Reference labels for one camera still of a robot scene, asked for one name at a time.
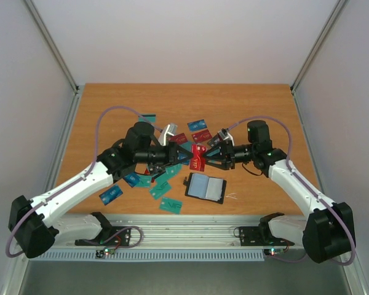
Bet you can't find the red VIP card bottom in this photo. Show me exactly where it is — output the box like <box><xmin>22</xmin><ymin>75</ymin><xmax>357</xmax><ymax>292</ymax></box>
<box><xmin>189</xmin><ymin>144</ymin><xmax>207</xmax><ymax>171</ymax></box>

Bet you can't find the red vip card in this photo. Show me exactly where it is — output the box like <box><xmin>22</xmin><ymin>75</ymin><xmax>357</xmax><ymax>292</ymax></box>
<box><xmin>170</xmin><ymin>133</ymin><xmax>188</xmax><ymax>144</ymax></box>
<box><xmin>191</xmin><ymin>129</ymin><xmax>212</xmax><ymax>143</ymax></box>
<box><xmin>189</xmin><ymin>144</ymin><xmax>207</xmax><ymax>171</ymax></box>

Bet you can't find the black leather card holder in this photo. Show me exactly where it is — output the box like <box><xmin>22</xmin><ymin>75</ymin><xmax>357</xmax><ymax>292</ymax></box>
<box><xmin>183</xmin><ymin>173</ymin><xmax>227</xmax><ymax>205</ymax></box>

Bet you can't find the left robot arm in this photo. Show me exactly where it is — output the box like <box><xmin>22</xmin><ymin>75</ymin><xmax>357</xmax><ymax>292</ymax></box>
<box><xmin>6</xmin><ymin>122</ymin><xmax>193</xmax><ymax>258</ymax></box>

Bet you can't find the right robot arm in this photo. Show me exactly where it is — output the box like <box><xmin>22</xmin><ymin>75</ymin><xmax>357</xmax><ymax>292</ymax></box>
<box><xmin>203</xmin><ymin>116</ymin><xmax>356</xmax><ymax>266</ymax></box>

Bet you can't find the black VIP card right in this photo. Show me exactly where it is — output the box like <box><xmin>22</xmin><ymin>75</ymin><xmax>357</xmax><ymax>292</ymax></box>
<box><xmin>207</xmin><ymin>135</ymin><xmax>221</xmax><ymax>148</ymax></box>

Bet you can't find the red VIP card upper left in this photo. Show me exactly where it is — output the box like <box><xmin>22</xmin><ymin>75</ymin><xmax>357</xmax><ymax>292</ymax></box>
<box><xmin>170</xmin><ymin>133</ymin><xmax>188</xmax><ymax>144</ymax></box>

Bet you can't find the red VIP card upper right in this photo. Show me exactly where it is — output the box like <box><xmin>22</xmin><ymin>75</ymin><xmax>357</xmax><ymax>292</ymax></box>
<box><xmin>191</xmin><ymin>129</ymin><xmax>212</xmax><ymax>143</ymax></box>

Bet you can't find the blue card top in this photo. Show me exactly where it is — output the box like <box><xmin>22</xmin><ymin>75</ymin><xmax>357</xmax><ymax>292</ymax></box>
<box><xmin>187</xmin><ymin>119</ymin><xmax>207</xmax><ymax>132</ymax></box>

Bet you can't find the blue card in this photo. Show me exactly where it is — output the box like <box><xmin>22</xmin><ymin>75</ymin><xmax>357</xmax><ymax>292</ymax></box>
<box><xmin>187</xmin><ymin>119</ymin><xmax>207</xmax><ymax>132</ymax></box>
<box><xmin>99</xmin><ymin>185</ymin><xmax>123</xmax><ymax>205</ymax></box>
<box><xmin>123</xmin><ymin>172</ymin><xmax>140</xmax><ymax>187</ymax></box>

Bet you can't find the teal card long centre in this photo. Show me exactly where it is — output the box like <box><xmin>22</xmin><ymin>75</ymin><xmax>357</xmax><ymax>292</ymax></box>
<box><xmin>155</xmin><ymin>163</ymin><xmax>182</xmax><ymax>183</ymax></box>

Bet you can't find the teal card magnetic stripe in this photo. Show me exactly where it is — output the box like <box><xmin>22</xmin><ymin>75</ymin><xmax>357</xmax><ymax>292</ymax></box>
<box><xmin>138</xmin><ymin>114</ymin><xmax>156</xmax><ymax>122</ymax></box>

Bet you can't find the teal VIP card middle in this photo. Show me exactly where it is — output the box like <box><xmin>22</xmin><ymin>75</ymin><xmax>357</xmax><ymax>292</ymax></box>
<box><xmin>149</xmin><ymin>181</ymin><xmax>172</xmax><ymax>200</ymax></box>

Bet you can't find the teal vip card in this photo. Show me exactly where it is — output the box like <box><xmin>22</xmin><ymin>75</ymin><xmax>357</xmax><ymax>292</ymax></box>
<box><xmin>149</xmin><ymin>181</ymin><xmax>172</xmax><ymax>200</ymax></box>
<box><xmin>159</xmin><ymin>197</ymin><xmax>183</xmax><ymax>214</ymax></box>

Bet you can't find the teal card small lower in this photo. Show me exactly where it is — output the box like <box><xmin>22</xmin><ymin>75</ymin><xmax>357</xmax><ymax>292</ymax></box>
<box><xmin>136</xmin><ymin>175</ymin><xmax>152</xmax><ymax>187</ymax></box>

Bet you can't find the blue card lower left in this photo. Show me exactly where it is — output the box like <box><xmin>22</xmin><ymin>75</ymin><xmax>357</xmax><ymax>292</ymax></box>
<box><xmin>123</xmin><ymin>172</ymin><xmax>140</xmax><ymax>187</ymax></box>

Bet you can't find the teal VIP card bottom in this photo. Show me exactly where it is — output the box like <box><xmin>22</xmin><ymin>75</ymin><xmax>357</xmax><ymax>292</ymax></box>
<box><xmin>159</xmin><ymin>197</ymin><xmax>183</xmax><ymax>214</ymax></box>

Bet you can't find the blue card far left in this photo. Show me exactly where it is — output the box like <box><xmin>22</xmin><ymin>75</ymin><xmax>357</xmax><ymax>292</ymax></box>
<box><xmin>99</xmin><ymin>185</ymin><xmax>123</xmax><ymax>205</ymax></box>

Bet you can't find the right circuit board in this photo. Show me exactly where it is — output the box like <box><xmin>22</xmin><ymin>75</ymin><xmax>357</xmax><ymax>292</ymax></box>
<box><xmin>264</xmin><ymin>248</ymin><xmax>287</xmax><ymax>256</ymax></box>

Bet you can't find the circuit board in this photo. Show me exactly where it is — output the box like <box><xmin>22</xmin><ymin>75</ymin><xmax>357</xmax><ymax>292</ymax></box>
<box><xmin>95</xmin><ymin>248</ymin><xmax>116</xmax><ymax>259</ymax></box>
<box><xmin>264</xmin><ymin>248</ymin><xmax>287</xmax><ymax>256</ymax></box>

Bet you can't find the left circuit board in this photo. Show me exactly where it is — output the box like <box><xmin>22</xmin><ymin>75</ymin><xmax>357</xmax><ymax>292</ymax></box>
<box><xmin>95</xmin><ymin>248</ymin><xmax>116</xmax><ymax>259</ymax></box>

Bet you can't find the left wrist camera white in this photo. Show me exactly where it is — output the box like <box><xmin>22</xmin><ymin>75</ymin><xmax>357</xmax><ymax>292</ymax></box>
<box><xmin>158</xmin><ymin>123</ymin><xmax>178</xmax><ymax>146</ymax></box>

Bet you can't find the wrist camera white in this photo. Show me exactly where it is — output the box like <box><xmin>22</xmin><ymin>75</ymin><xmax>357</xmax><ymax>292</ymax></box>
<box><xmin>217</xmin><ymin>128</ymin><xmax>235</xmax><ymax>147</ymax></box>
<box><xmin>158</xmin><ymin>123</ymin><xmax>178</xmax><ymax>146</ymax></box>

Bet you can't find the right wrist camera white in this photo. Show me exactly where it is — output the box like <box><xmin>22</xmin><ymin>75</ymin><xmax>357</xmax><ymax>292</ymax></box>
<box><xmin>217</xmin><ymin>128</ymin><xmax>235</xmax><ymax>147</ymax></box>

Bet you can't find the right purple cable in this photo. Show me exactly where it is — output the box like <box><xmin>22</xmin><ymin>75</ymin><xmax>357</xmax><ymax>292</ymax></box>
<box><xmin>224</xmin><ymin>116</ymin><xmax>357</xmax><ymax>266</ymax></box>

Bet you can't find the purple cable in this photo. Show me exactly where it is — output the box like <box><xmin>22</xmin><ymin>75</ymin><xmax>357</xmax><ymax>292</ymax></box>
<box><xmin>224</xmin><ymin>116</ymin><xmax>357</xmax><ymax>266</ymax></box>
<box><xmin>5</xmin><ymin>106</ymin><xmax>167</xmax><ymax>258</ymax></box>

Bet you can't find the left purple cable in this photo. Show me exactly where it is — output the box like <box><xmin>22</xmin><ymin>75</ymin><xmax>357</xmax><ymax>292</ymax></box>
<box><xmin>5</xmin><ymin>106</ymin><xmax>167</xmax><ymax>258</ymax></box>

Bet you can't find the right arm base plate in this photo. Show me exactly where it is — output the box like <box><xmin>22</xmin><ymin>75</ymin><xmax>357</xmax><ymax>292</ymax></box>
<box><xmin>237</xmin><ymin>226</ymin><xmax>294</xmax><ymax>247</ymax></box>

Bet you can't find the aluminium rail frame front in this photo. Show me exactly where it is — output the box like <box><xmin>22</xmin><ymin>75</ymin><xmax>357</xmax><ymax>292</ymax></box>
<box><xmin>17</xmin><ymin>213</ymin><xmax>354</xmax><ymax>250</ymax></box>

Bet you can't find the grey slotted cable duct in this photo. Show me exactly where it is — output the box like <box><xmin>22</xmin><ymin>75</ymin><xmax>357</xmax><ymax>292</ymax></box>
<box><xmin>34</xmin><ymin>249</ymin><xmax>264</xmax><ymax>262</ymax></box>

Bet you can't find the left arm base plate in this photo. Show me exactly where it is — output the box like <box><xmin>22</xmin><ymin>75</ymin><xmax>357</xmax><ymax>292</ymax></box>
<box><xmin>74</xmin><ymin>226</ymin><xmax>132</xmax><ymax>246</ymax></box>

